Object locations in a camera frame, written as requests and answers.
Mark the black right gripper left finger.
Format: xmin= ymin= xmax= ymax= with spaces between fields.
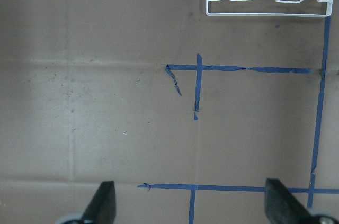
xmin=81 ymin=181 xmax=116 ymax=224

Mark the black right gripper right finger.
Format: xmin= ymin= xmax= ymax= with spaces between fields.
xmin=264 ymin=178 xmax=318 ymax=224

